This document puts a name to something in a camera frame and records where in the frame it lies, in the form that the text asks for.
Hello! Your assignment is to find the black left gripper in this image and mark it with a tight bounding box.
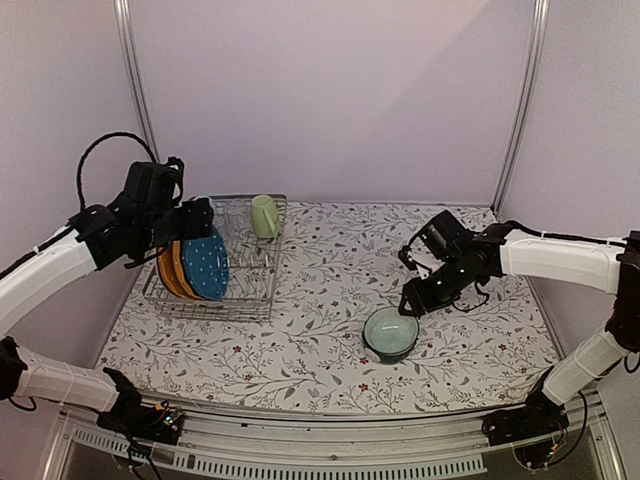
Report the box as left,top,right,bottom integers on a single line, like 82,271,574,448
138,196,214,252

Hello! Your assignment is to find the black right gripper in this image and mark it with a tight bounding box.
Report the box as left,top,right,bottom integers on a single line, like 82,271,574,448
398,254,473,317

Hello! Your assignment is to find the mustard yellow plate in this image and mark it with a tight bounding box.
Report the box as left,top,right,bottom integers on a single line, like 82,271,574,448
156,245,189,299
171,241,203,300

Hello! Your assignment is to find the teal ceramic bowl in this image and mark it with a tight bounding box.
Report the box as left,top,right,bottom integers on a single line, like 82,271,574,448
362,307,419,365

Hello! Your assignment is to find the blue bottom plate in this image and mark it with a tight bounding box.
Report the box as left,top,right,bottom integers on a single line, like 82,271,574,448
180,228,230,301

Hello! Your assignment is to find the pale green mug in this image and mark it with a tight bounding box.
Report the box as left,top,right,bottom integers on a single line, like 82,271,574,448
250,195,281,239

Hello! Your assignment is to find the light blue ceramic mug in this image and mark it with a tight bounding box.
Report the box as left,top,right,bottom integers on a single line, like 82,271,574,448
208,197,217,218

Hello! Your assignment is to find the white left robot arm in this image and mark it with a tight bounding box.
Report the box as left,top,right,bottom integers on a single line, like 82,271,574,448
1,157,213,434

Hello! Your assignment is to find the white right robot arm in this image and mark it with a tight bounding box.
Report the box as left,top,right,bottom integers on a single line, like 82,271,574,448
398,210,639,436

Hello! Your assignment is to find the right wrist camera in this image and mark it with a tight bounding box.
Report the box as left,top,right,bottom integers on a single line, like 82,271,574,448
397,244,433,278

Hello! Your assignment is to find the wire dish rack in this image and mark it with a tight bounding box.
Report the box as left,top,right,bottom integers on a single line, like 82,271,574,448
142,195,282,323

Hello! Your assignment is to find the aluminium front rail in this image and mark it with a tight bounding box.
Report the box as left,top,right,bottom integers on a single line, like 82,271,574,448
43,390,628,479

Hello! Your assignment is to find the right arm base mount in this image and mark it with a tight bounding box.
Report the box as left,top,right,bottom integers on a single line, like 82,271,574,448
482,382,569,469

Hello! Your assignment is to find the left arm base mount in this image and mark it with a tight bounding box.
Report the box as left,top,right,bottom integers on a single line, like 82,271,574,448
97,368,184,445

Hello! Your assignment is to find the left aluminium frame post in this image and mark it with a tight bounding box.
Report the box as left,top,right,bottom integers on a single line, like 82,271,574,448
113,0,159,158

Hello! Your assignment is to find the aluminium frame post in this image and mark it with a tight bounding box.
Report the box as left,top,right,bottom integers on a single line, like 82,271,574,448
113,0,159,158
491,0,549,218

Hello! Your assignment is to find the right aluminium frame post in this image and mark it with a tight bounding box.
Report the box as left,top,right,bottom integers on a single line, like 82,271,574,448
491,0,549,218

